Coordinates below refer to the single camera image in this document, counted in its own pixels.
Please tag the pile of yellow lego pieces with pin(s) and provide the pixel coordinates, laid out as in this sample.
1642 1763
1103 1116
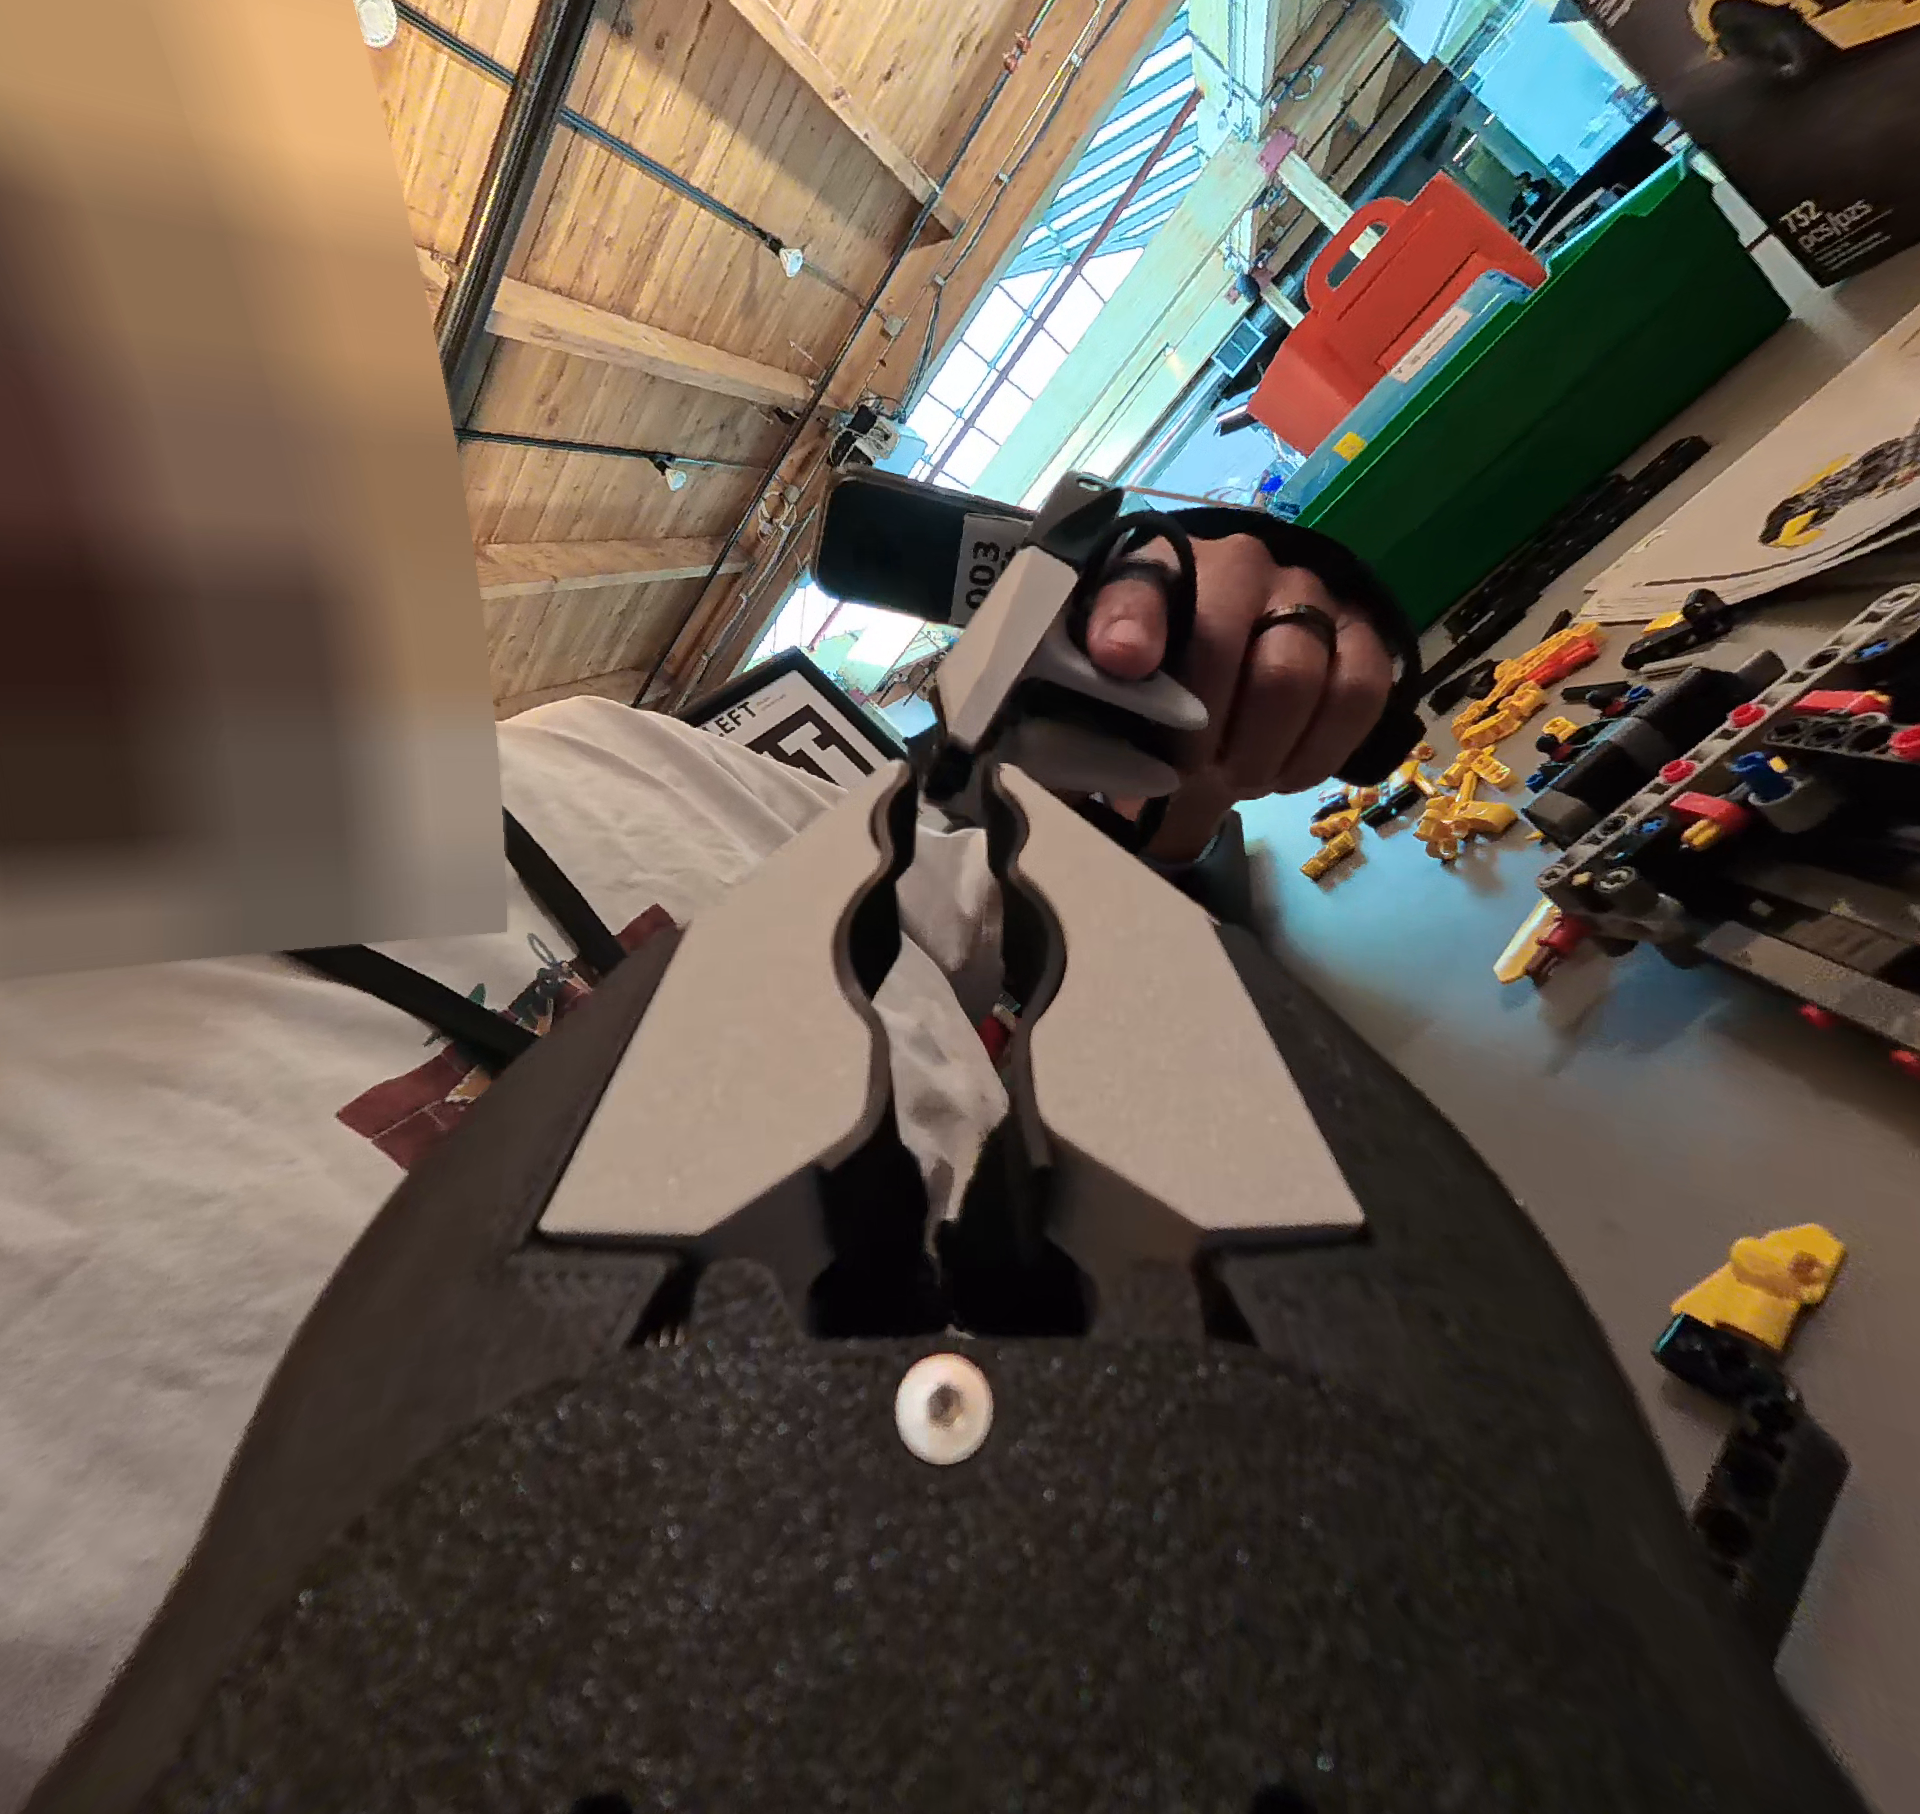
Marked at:
1477 781

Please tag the black and yellow lego block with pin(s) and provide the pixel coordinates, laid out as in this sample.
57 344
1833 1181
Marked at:
1680 630

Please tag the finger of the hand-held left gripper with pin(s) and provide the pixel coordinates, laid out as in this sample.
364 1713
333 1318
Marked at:
1006 645

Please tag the white instruction booklet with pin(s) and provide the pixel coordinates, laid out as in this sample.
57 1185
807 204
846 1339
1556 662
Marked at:
1724 554

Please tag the grey black lego chassis assembly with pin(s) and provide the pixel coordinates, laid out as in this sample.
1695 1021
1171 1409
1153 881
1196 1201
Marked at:
1724 810

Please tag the lego set box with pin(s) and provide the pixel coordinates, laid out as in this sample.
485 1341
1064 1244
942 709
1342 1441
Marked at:
1799 88

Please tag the green plastic bin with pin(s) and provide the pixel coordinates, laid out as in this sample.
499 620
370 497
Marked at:
1576 419

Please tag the black lego beams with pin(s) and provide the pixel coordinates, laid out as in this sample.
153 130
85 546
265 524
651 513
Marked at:
1561 539

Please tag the black lego angle beam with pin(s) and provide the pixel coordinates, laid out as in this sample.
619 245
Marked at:
1770 1514

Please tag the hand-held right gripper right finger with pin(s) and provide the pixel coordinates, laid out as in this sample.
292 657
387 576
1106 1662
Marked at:
1200 1079

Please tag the orange plastic case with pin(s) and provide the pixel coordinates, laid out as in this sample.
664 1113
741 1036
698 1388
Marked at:
1349 329

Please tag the small black lego connector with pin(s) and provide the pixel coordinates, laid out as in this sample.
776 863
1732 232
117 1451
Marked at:
1710 1358

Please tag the blue wrapped roll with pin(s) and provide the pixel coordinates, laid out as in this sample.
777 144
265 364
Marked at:
1439 344

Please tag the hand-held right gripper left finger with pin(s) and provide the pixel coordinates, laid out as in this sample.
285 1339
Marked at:
719 1079

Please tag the small yellow lego piece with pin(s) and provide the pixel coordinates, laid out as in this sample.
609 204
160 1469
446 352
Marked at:
1770 1281

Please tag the yellow and black lego arc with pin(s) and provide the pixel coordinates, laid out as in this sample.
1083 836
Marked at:
1530 945

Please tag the white ceiling mounted device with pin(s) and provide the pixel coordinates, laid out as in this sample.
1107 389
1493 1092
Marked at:
868 431

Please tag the white printed t-shirt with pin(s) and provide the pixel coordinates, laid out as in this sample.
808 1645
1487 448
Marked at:
179 1244

